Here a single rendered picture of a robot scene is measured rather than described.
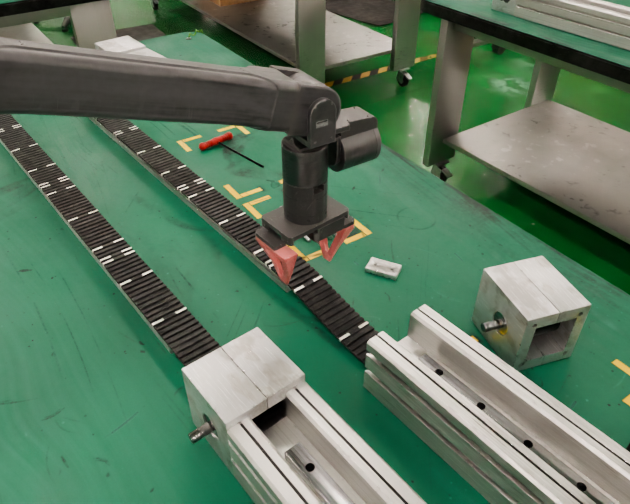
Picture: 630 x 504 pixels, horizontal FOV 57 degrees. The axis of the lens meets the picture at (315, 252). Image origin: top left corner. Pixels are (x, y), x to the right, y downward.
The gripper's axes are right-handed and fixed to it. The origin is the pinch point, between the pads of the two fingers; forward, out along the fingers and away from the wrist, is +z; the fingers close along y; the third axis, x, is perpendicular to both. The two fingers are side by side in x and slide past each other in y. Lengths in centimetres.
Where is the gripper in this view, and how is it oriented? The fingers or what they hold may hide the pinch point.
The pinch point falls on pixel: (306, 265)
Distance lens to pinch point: 81.6
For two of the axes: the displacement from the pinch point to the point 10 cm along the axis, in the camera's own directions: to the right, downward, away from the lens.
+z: 0.0, 7.8, 6.2
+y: 7.7, -4.0, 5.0
